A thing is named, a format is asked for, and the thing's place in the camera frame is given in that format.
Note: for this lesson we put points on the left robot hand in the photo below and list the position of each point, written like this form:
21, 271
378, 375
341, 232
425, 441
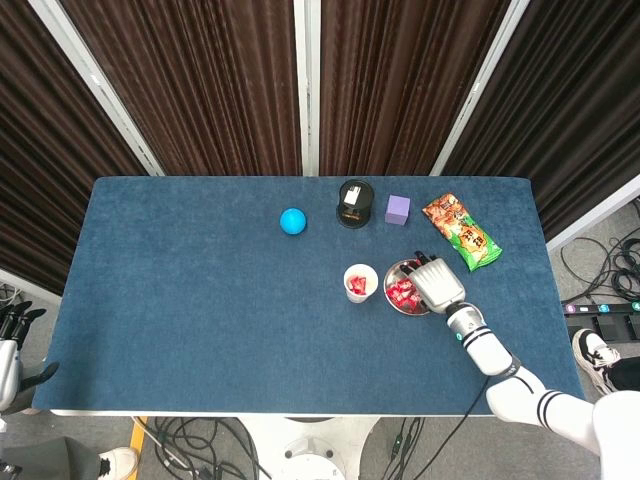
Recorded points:
7, 370

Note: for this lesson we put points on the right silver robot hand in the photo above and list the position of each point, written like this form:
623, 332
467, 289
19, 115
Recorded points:
440, 285

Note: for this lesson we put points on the red candy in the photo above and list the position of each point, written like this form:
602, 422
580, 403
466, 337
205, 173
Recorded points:
353, 281
407, 287
395, 290
416, 303
362, 287
402, 301

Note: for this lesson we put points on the steel bowl with candies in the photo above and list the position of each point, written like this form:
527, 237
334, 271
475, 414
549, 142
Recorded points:
395, 272

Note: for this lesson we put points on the white paper cup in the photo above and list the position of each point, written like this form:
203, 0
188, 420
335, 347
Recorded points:
360, 299

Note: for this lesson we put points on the green orange snack bag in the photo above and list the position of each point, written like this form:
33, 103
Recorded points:
465, 235

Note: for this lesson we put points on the purple cube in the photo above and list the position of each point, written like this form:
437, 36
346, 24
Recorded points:
397, 210

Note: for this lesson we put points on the dark grey trouser leg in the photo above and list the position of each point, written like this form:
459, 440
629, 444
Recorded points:
50, 460

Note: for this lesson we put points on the black cylindrical can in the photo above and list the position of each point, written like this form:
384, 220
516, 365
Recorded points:
355, 218

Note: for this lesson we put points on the white barcode label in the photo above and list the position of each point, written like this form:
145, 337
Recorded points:
353, 196

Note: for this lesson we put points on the yellow floor tape strip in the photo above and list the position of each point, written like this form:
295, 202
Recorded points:
137, 435

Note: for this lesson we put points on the blue ball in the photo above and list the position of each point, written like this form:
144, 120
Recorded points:
293, 221

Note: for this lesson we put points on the white black sneaker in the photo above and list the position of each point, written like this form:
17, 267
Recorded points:
592, 355

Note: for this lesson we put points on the black foot pedal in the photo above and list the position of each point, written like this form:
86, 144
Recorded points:
615, 325

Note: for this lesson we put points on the blue velvet table cloth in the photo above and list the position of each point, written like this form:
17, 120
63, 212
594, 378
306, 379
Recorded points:
200, 300

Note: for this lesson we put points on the black trouser leg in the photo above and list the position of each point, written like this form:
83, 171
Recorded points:
627, 372

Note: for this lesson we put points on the brown curtain panel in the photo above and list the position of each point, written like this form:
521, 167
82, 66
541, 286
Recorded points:
200, 75
40, 150
400, 75
575, 100

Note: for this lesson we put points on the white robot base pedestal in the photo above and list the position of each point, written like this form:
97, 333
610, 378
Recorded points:
350, 440

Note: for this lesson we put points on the white table frame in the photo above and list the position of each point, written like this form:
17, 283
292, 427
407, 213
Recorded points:
200, 413

